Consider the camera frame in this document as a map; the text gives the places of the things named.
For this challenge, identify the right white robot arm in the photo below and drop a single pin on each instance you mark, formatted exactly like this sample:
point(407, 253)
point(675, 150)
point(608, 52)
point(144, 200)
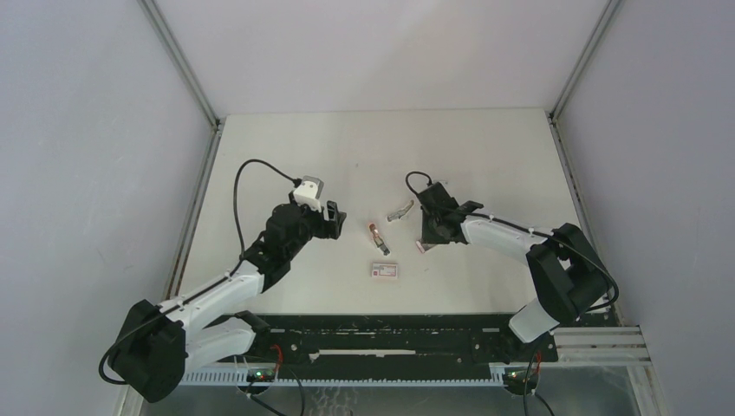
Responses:
point(567, 275)

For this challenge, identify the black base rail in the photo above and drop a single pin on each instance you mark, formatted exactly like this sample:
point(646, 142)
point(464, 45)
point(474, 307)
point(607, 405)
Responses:
point(414, 347)

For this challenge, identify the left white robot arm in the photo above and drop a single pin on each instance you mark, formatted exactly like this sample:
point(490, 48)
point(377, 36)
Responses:
point(159, 343)

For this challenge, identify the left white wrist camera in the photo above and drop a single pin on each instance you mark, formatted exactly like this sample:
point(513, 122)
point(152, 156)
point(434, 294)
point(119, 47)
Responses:
point(308, 193)

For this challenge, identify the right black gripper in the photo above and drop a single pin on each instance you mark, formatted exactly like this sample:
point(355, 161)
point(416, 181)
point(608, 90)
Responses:
point(431, 237)

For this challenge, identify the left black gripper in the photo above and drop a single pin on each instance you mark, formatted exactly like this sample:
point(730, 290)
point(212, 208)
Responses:
point(326, 229)

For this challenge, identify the cardboard staple box tray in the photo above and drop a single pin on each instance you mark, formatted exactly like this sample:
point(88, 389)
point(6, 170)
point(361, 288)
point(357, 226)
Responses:
point(422, 247)

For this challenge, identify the red white staple box sleeve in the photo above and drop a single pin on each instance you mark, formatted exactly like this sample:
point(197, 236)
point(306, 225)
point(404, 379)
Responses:
point(385, 271)

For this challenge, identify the white slotted cable duct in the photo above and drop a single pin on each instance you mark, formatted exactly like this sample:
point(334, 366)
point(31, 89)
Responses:
point(266, 377)

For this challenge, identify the pink white stapler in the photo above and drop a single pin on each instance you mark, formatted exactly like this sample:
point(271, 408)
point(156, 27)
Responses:
point(378, 240)

